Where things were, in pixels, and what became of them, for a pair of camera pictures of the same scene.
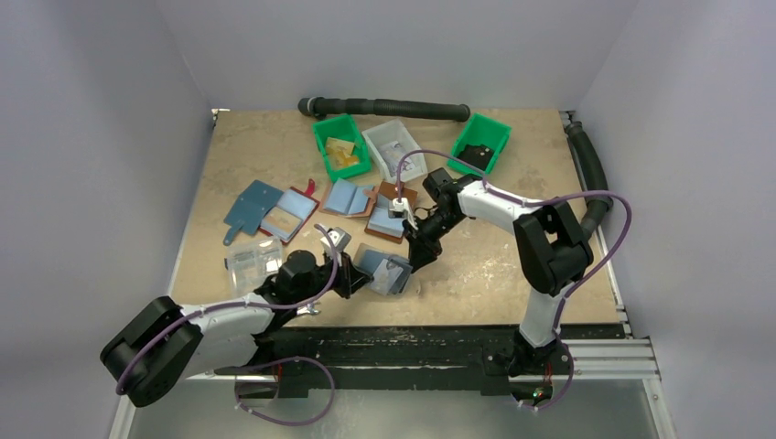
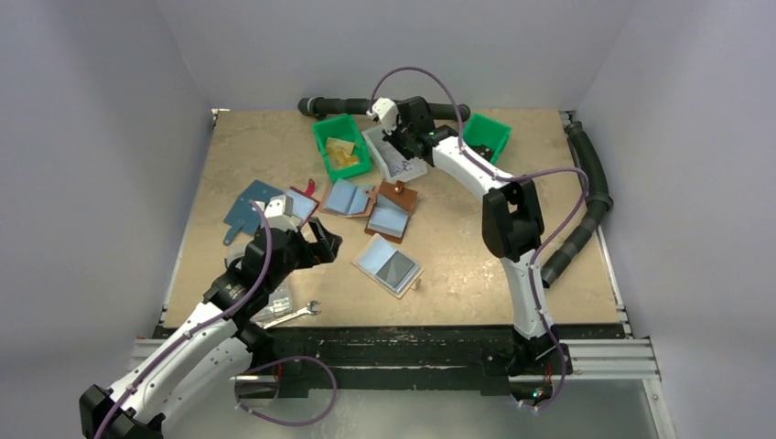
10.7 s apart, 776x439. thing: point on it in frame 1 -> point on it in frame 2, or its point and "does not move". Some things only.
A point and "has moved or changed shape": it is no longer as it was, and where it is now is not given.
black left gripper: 356,277 -> 322,250
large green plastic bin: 343,128 does not move
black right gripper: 418,236 -> 400,138
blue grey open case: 343,198 does not move
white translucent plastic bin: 389,143 does not move
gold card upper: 339,148 does not move
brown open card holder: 380,224 does not move
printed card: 386,276 -> 399,168
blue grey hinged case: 389,273 has moved or changed shape
